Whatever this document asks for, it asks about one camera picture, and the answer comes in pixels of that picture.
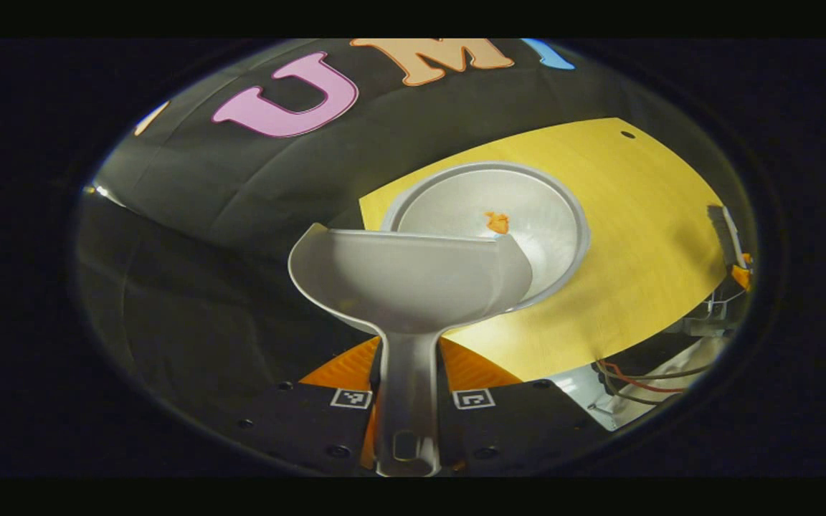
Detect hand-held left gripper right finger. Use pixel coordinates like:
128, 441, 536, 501
438, 337, 600, 475

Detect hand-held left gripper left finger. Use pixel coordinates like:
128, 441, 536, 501
237, 337, 385, 477

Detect grey dustpan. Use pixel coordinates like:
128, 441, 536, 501
288, 222, 534, 477

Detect black backdrop cloth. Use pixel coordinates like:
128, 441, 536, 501
72, 38, 672, 445

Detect red cable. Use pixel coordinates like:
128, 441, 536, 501
596, 360, 688, 394

